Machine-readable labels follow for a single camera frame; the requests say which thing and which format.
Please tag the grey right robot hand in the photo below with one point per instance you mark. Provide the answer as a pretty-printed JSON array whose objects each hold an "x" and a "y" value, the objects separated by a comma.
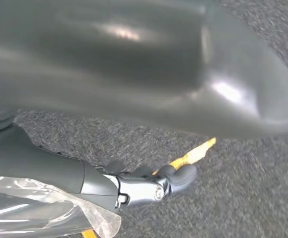
[{"x": 109, "y": 65}]

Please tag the glossy clear plastic film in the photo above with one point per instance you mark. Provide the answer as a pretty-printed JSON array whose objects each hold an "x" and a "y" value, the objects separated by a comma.
[{"x": 35, "y": 213}]

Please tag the yellow floor tape marking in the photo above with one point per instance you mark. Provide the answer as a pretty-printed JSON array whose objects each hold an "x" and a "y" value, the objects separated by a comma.
[{"x": 196, "y": 152}]

